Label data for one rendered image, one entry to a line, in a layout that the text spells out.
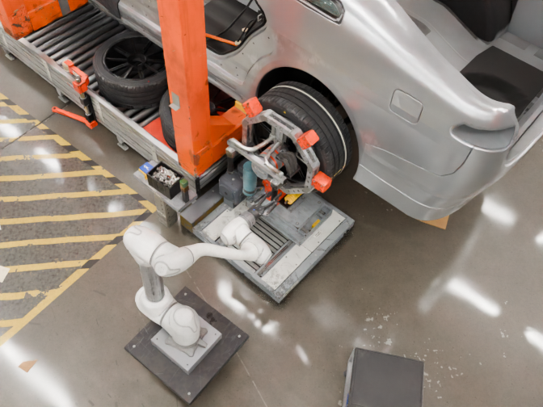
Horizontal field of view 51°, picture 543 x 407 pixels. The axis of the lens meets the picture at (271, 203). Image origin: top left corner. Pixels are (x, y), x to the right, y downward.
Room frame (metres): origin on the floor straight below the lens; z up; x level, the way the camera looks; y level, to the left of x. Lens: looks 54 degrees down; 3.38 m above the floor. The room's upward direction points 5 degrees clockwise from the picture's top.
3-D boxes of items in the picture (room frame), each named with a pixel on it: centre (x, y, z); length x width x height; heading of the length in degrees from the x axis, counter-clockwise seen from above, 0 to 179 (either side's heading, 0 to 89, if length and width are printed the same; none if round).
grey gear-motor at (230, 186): (2.41, 0.18, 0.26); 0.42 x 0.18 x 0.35; 143
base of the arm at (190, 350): (1.19, 0.39, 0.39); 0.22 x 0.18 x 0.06; 68
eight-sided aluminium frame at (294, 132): (2.18, -0.02, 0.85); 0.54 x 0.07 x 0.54; 53
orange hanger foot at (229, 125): (2.58, 0.31, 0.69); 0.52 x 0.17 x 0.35; 143
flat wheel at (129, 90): (3.32, 1.11, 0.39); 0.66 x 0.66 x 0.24
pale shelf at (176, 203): (2.18, 0.70, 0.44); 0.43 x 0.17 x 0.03; 53
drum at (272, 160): (2.12, 0.02, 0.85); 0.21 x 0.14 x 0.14; 143
